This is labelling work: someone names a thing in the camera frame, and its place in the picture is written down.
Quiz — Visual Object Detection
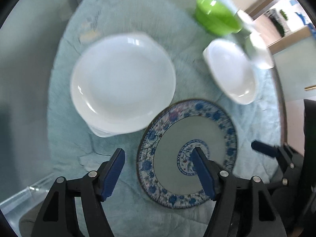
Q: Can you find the blue floral patterned plate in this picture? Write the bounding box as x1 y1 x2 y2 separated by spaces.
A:
137 99 237 209

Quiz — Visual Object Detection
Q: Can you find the white ceramic bowl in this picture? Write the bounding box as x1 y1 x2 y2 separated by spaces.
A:
236 10 275 70
202 39 258 105

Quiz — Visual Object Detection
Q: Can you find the white plate with handles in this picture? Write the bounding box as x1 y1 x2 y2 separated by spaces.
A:
86 122 120 138

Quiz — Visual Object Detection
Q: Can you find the green plastic bowl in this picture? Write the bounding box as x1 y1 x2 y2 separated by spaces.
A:
194 0 243 36

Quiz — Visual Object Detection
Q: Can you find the white round plate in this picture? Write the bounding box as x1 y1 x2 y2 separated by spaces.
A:
70 32 176 135

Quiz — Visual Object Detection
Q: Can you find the gold door handle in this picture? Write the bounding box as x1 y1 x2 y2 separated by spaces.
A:
304 85 316 91

